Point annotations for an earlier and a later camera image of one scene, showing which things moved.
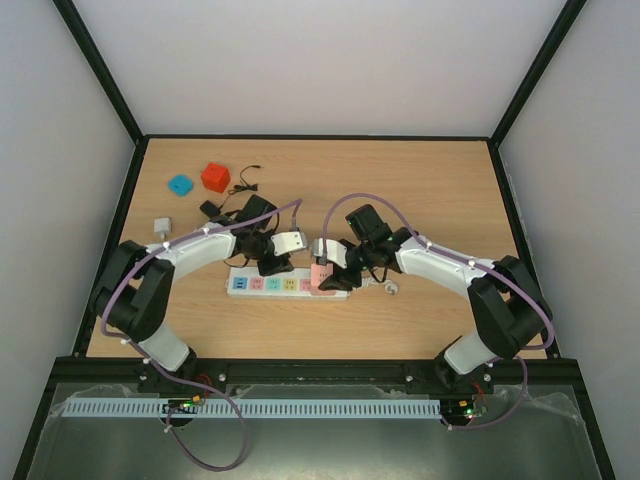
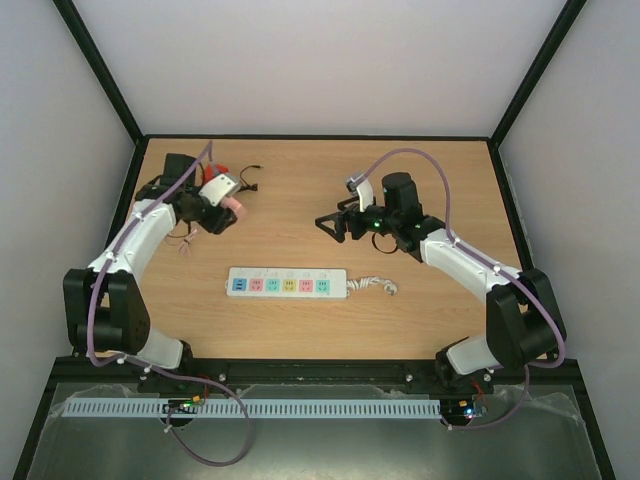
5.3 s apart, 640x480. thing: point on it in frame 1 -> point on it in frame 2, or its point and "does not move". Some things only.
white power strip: (248, 283) does not move
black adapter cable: (244, 186) does not move
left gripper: (276, 267) -> (221, 222)
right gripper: (343, 272) -> (347, 225)
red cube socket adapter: (216, 177) does not move
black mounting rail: (327, 372) does not move
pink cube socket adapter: (318, 273) -> (230, 202)
